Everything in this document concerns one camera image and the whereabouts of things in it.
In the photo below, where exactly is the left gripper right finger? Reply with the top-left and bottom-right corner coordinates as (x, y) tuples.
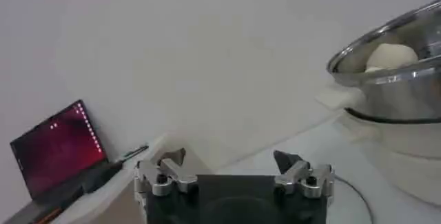
(274, 150), (336, 199)

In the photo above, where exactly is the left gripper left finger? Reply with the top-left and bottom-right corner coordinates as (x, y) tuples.
(134, 147), (199, 197)

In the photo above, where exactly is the white steamed bun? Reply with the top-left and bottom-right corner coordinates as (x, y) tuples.
(364, 43), (420, 73)

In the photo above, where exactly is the dark thin pen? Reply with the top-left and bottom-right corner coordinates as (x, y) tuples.
(119, 145), (150, 163)

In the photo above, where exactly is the white electric cooker base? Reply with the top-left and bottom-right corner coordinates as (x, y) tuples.
(315, 83), (441, 207)

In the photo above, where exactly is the laptop with red screen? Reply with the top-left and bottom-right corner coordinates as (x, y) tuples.
(3, 99), (124, 224)

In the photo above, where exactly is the perforated steel steamer basket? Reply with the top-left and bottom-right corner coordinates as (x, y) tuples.
(326, 0), (441, 123)

